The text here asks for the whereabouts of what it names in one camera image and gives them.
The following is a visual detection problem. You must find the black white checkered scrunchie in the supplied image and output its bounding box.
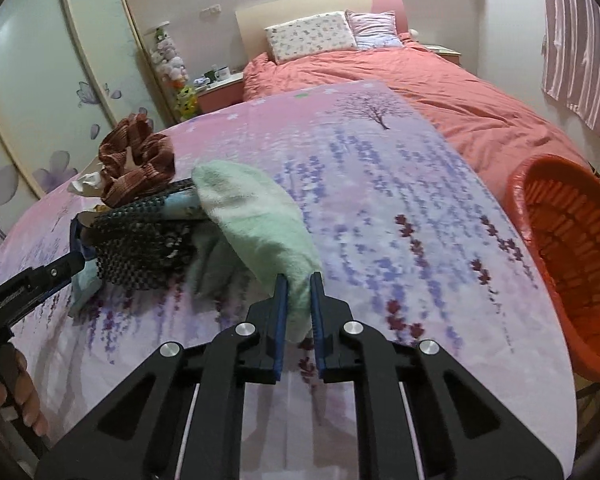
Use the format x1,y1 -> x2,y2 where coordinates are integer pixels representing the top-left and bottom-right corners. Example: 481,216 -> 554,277
90,179 -> 201,290

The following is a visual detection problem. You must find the brown plaid scrunchie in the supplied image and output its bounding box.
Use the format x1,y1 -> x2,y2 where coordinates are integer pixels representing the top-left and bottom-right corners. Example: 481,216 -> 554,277
98,113 -> 175,208

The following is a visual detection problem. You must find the light green fluffy towel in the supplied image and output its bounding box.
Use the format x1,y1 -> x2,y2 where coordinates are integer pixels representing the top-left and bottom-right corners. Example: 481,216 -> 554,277
192,159 -> 323,344

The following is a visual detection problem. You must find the light blue cloth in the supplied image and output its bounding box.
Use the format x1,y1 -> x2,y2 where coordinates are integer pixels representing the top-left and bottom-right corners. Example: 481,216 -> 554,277
69,188 -> 206,318

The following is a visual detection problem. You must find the person's left hand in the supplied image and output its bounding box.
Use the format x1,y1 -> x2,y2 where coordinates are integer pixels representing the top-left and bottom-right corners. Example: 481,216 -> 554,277
0,349 -> 48,437

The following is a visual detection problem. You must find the white crumpled tissue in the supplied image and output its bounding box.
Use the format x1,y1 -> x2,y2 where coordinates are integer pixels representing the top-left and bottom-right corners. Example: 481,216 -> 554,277
68,171 -> 104,197

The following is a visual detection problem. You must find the floral pink purple bedsheet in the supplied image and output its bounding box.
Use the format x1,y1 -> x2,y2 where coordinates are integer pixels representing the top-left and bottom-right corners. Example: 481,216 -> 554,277
0,82 -> 576,479

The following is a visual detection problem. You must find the floral sliding wardrobe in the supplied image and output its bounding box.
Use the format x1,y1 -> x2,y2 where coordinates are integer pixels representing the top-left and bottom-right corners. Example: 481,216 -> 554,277
0,0 -> 173,246

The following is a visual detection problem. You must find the hanging plush toys column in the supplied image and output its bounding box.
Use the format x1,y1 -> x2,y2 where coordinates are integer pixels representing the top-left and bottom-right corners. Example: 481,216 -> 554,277
149,24 -> 199,122

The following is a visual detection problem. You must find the pink white nightstand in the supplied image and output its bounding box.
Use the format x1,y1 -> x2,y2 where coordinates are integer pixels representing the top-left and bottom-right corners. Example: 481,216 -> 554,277
197,73 -> 244,114

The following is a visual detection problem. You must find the white mug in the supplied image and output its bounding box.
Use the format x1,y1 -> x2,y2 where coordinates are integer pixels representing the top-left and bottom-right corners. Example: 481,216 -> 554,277
214,66 -> 230,81

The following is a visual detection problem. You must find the cream pink headboard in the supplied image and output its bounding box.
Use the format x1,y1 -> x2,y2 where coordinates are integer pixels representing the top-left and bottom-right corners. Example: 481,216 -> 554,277
235,0 -> 408,61

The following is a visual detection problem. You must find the orange plastic laundry basket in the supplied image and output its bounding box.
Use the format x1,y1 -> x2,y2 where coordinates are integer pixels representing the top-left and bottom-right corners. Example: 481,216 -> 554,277
504,155 -> 600,382

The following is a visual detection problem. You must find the coral pink duvet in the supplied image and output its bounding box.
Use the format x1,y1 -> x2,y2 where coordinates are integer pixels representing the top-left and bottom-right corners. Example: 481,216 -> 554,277
242,36 -> 591,200

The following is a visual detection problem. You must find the white floral pillow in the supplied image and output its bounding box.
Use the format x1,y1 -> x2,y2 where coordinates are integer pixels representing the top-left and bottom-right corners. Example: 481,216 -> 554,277
265,11 -> 356,64

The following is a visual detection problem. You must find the right side nightstand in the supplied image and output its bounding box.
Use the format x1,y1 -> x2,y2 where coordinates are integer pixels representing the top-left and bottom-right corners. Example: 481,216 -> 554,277
425,44 -> 462,66

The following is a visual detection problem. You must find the pink striped pillow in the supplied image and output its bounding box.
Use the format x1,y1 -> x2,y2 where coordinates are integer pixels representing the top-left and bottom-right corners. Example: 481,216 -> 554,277
346,10 -> 403,50

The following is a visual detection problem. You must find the pink striped curtain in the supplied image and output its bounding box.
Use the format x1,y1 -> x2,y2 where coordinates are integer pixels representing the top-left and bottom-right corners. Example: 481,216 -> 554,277
542,0 -> 600,136

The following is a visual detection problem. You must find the wall power socket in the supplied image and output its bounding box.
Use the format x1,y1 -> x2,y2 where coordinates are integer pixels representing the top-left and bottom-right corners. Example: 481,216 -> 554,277
200,4 -> 222,18

